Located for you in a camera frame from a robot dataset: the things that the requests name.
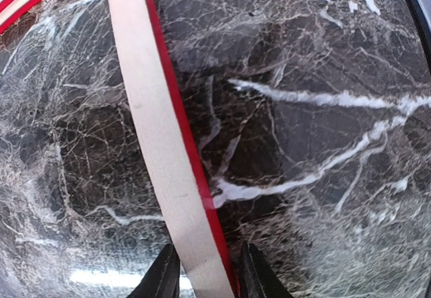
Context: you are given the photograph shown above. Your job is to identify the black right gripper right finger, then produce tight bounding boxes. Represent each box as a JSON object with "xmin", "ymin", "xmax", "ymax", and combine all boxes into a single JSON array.
[{"xmin": 238, "ymin": 242, "xmax": 293, "ymax": 298}]

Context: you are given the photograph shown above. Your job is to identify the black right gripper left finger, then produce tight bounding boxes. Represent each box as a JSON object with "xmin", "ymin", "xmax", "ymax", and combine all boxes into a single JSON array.
[{"xmin": 127, "ymin": 244, "xmax": 180, "ymax": 298}]

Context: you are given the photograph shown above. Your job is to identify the red wooden picture frame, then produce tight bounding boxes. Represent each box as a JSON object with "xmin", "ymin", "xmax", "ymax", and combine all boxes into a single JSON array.
[{"xmin": 1, "ymin": 0, "xmax": 235, "ymax": 297}]

